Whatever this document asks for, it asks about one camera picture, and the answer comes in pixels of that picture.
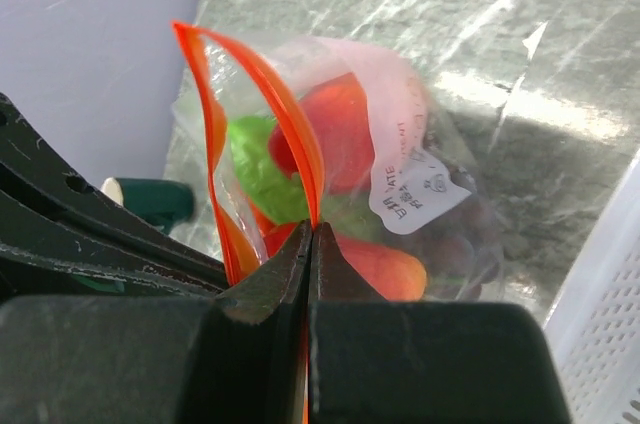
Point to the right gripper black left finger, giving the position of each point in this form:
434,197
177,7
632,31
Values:
239,357

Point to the dark green ceramic mug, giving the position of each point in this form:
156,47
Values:
161,203

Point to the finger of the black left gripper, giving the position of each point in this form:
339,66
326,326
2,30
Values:
53,219

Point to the white plastic perforated basket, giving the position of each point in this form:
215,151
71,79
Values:
593,326

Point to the clear zip top bag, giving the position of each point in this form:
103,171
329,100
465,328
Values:
267,75

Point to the orange carrot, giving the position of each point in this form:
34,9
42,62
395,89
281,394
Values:
394,274

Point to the dark purple grape bunch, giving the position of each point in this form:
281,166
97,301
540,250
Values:
460,250

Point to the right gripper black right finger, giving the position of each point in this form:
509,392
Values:
375,361

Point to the green bitter gourd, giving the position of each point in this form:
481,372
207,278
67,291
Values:
282,200

